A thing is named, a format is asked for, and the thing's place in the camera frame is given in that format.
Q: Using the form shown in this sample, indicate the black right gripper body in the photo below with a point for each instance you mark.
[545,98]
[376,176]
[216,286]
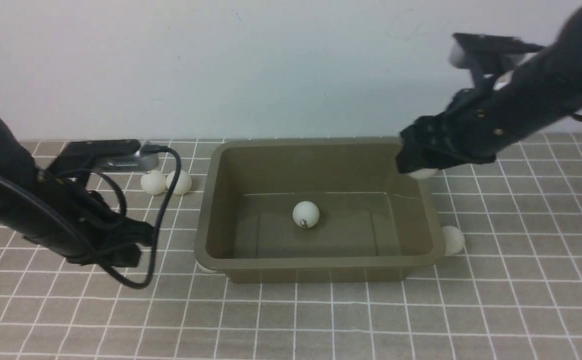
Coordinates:
[430,143]

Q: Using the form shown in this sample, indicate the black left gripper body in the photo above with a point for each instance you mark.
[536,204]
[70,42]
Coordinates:
[114,236]

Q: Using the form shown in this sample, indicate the white printed ping-pong ball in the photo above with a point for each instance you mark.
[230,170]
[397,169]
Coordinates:
[306,214]
[423,174]

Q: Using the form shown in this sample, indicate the olive green plastic bin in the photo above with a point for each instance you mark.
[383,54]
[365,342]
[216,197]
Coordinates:
[376,225]

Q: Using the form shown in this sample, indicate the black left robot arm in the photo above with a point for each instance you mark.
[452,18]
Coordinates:
[17,167]

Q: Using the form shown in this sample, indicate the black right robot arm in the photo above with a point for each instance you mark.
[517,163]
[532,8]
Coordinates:
[519,89]

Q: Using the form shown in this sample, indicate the grey checkered tablecloth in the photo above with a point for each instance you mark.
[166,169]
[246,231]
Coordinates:
[514,293]

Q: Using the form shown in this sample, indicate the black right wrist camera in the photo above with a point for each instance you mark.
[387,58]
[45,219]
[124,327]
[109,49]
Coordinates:
[486,55]

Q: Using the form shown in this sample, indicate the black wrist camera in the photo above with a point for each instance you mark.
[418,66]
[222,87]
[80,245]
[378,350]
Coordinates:
[486,55]
[107,156]

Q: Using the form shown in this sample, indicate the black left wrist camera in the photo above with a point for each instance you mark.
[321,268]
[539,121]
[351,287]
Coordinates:
[107,156]

